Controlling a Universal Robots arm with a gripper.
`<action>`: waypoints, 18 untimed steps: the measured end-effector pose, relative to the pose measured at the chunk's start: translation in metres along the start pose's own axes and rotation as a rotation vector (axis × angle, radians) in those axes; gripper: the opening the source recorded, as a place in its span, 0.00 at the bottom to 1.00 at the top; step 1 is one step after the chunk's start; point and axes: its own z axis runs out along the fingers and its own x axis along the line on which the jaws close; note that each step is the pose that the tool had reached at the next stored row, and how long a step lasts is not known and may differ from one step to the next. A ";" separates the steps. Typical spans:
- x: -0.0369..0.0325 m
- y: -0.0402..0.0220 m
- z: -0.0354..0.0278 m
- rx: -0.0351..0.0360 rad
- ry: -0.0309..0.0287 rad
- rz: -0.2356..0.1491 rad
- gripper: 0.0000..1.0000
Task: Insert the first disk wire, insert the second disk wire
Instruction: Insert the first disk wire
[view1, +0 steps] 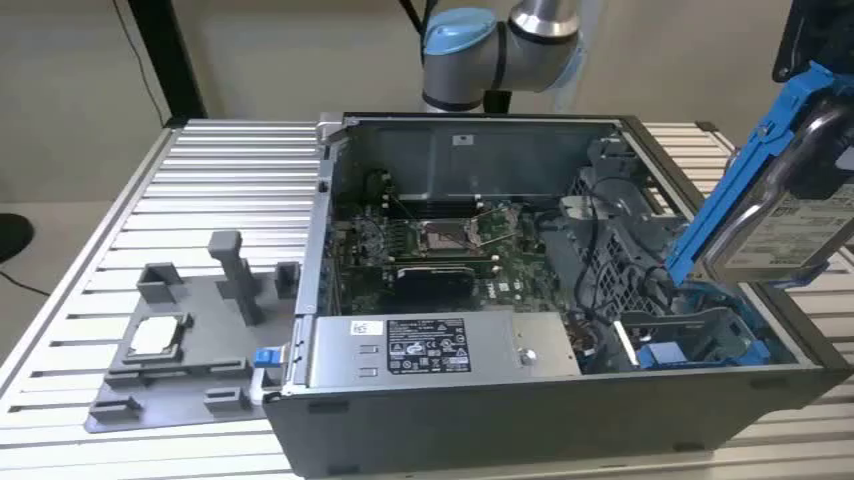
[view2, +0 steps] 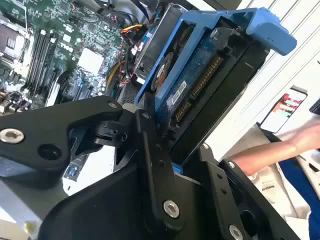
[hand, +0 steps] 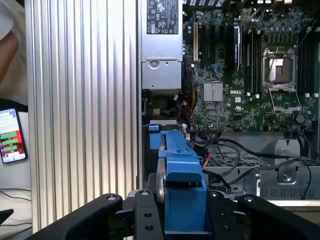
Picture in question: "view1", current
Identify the black round chair base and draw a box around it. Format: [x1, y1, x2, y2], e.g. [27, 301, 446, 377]
[0, 212, 36, 264]

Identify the black disk wire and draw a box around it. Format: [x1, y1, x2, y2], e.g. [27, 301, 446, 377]
[571, 180, 672, 322]

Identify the grey metal disk bay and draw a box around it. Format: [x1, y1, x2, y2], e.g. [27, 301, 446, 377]
[538, 165, 690, 322]

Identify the socket cover metal frame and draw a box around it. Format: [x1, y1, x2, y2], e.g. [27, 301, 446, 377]
[474, 205, 520, 240]

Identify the black upright post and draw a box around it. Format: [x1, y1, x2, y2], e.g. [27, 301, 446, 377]
[125, 0, 209, 121]

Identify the black graphics card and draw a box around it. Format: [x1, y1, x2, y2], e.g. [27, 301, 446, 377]
[391, 264, 478, 304]

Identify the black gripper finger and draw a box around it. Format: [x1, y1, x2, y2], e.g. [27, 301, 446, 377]
[784, 97, 854, 202]

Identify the grey parts rack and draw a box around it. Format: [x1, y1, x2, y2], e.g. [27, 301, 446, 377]
[83, 230, 303, 434]

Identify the black RAM slot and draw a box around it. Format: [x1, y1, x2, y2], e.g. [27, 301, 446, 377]
[384, 253, 503, 262]
[384, 194, 486, 211]

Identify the blue disk bay bracket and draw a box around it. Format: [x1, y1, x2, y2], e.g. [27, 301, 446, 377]
[634, 279, 801, 372]

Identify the black open PC case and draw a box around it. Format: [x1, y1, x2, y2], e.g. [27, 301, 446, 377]
[261, 111, 854, 479]

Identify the locking lever thin wire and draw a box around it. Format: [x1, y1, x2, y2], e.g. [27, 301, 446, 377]
[388, 191, 420, 222]

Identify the CPU socket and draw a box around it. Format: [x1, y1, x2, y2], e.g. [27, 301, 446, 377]
[415, 218, 483, 252]

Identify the green motherboard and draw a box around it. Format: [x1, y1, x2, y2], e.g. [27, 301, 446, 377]
[329, 195, 576, 317]

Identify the hard disk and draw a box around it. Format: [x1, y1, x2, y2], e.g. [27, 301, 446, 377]
[664, 60, 854, 297]

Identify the silver power supply unit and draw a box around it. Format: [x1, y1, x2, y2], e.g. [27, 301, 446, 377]
[308, 313, 583, 391]

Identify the silver CPU chip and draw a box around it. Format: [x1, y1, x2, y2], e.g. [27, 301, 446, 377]
[128, 316, 187, 357]

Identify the thin black wall cable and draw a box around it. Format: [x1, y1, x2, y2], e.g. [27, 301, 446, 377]
[109, 0, 168, 126]

